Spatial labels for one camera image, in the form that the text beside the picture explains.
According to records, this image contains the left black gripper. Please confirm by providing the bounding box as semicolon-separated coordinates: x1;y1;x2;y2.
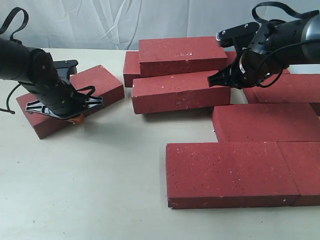
20;48;103;120

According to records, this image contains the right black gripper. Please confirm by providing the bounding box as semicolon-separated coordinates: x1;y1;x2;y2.
207;22;289;89

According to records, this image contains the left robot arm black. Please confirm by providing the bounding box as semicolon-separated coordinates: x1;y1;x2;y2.
0;39;104;121

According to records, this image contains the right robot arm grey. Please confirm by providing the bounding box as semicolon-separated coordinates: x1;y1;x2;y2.
207;10;320;89

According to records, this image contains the red brick top stacked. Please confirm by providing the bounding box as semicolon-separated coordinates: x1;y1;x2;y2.
139;36;228;77

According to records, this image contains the red brick lower right row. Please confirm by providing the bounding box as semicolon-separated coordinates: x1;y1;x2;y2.
212;103;320;142

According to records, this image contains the red brick front large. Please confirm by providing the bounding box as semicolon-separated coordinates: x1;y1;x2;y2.
165;142;300;209

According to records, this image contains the grey fabric backdrop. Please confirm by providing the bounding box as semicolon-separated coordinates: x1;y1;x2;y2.
0;0;320;53

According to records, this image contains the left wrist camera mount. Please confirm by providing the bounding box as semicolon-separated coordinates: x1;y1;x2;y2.
53;59;79;85

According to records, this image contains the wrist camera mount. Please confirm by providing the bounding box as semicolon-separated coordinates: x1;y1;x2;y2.
53;59;79;85
215;22;260;55

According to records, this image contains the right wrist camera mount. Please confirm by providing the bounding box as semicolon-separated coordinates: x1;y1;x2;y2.
215;22;260;55

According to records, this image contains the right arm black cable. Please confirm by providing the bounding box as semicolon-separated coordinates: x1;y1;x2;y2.
251;1;320;88

